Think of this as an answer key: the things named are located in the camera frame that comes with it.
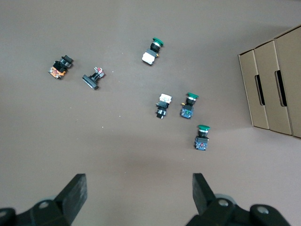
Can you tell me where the brown cardboard box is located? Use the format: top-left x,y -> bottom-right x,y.
254,39 -> 293,136
274,24 -> 301,138
238,48 -> 270,130

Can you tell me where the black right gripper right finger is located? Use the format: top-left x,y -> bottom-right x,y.
185,173 -> 292,226

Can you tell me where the green push button blue base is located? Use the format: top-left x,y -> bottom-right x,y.
180,92 -> 199,119
194,124 -> 211,152

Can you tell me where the black selector switch white base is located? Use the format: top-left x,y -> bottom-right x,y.
155,93 -> 173,120

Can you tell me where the black selector switch orange base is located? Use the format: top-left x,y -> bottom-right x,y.
48,55 -> 74,80

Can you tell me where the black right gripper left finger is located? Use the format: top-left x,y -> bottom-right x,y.
0,173 -> 88,226

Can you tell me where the green push button white base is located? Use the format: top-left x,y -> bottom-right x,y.
141,37 -> 165,66

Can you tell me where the black flat button red base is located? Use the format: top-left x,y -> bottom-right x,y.
82,66 -> 106,90

